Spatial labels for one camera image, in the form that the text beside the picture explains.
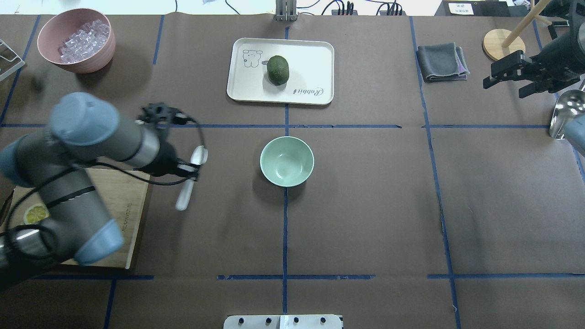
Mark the wooden mug tree stand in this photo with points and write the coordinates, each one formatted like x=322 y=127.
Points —
x=499 y=43

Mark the green ceramic bowl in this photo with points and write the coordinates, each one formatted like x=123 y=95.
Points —
x=287 y=161

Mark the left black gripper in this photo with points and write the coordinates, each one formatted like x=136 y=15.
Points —
x=167 y=161

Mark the steel ice scoop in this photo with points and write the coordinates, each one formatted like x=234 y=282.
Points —
x=569 y=105

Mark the black label box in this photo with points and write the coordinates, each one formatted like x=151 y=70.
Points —
x=483 y=8

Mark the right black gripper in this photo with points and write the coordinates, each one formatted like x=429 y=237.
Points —
x=550 y=69

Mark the cream rabbit tray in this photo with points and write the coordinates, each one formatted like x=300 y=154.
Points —
x=311 y=64

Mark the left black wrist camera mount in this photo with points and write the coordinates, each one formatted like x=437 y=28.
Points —
x=156 y=114

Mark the white pedestal column base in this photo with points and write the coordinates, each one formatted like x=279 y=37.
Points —
x=285 y=321

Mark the green avocado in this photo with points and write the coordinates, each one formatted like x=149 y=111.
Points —
x=278 y=70

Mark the front lemon slice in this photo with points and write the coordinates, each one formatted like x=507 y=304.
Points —
x=35 y=214

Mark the aluminium frame post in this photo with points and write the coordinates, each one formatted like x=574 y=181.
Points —
x=286 y=10

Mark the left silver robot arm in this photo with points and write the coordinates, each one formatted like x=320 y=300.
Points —
x=52 y=162

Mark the bamboo cutting board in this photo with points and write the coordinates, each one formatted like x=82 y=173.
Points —
x=124 y=197

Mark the white plastic spoon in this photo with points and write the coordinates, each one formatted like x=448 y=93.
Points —
x=198 y=157

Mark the grey folded cloth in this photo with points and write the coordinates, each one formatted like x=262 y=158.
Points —
x=442 y=62

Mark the pink bowl with ice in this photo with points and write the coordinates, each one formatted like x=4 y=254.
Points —
x=80 y=41

